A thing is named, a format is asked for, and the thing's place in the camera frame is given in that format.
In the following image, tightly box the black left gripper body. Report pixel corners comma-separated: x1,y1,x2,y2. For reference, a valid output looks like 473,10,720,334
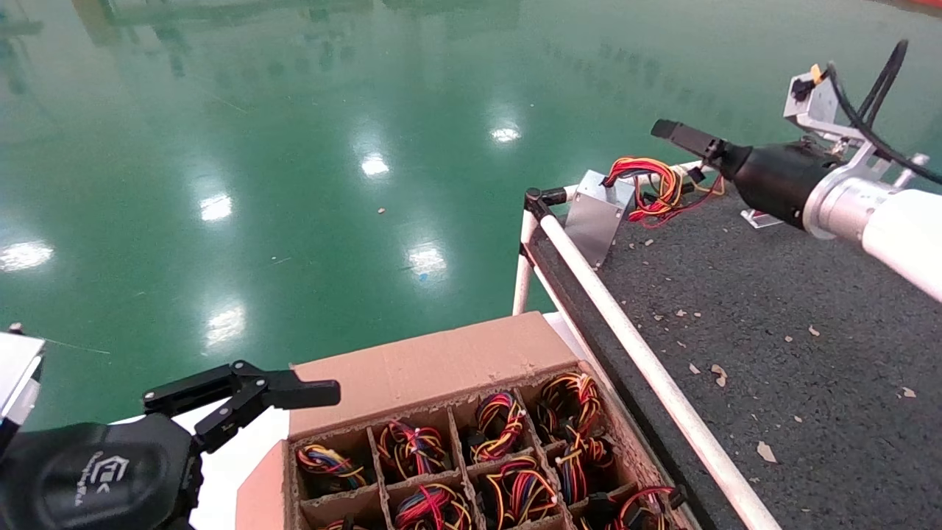
0,414,203,530

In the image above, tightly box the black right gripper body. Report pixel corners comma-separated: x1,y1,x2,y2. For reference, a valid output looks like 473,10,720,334
725,140,847,233

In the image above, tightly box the brown cardboard divider box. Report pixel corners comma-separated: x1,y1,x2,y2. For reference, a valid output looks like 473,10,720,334
235,312,696,530

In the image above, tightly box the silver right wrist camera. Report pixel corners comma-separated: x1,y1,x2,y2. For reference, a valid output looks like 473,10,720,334
782,63,929,185

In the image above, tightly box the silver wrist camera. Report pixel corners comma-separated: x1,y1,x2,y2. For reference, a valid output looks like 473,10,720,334
782,63,929,185
0,331,47,450

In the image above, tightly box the black camera cable loop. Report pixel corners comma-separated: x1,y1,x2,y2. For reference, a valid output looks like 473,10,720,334
824,63,942,185

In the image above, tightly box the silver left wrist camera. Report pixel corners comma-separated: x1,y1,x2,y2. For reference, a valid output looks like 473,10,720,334
0,331,47,450

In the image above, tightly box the long black arm cable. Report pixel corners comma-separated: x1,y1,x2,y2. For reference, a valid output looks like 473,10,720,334
857,40,910,130

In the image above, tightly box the white pipe table frame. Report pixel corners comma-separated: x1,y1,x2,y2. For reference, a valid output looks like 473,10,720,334
513,151,929,530

